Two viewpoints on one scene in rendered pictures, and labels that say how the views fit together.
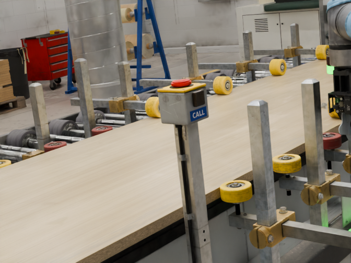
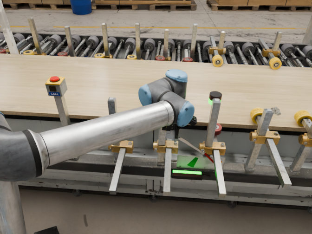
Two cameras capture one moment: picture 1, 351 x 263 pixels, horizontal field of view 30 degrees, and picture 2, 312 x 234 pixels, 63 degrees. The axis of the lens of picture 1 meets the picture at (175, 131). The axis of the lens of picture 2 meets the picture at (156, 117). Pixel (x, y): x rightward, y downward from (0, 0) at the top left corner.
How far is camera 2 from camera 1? 1.57 m
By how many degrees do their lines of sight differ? 53
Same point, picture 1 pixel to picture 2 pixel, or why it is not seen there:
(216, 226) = not seen: hidden behind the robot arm
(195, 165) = (60, 109)
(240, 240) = (148, 139)
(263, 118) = (110, 107)
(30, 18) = not seen: outside the picture
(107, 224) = (77, 106)
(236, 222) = not seen: hidden behind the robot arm
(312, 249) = (148, 164)
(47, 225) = (74, 94)
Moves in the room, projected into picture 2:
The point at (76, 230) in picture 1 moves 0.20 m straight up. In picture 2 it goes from (70, 101) to (64, 73)
